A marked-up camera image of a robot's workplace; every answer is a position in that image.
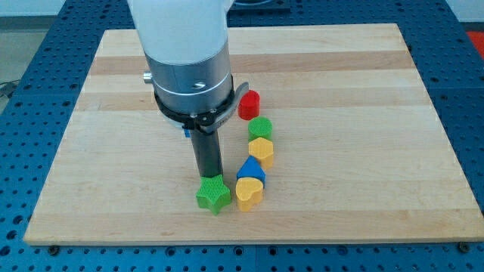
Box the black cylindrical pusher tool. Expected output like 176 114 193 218
191 130 223 178

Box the black clamp with grey lever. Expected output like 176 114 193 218
154 82 249 134

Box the yellow heart block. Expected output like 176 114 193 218
236 177 264 212

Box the green cylinder block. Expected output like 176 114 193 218
248 116 273 141

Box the wooden board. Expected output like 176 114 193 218
23 24 483 246

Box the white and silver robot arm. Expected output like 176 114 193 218
128 0 234 114

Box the green star block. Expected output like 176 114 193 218
196 175 231 215

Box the yellow hexagon block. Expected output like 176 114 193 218
248 138 274 170

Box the red cylinder block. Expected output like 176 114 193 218
237 90 260 121

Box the blue triangular block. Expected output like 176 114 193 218
236 156 266 187

